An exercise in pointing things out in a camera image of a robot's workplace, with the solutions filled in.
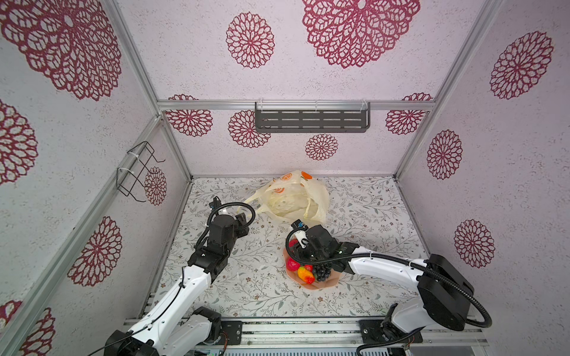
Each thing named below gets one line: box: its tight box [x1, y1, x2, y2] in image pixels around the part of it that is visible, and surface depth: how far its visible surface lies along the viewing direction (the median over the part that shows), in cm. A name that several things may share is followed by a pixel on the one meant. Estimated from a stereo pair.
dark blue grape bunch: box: [313, 263, 332, 282], surface depth 82 cm
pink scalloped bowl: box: [282, 246, 342, 290], surface depth 83 cm
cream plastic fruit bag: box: [237, 169, 330, 226], surface depth 97 cm
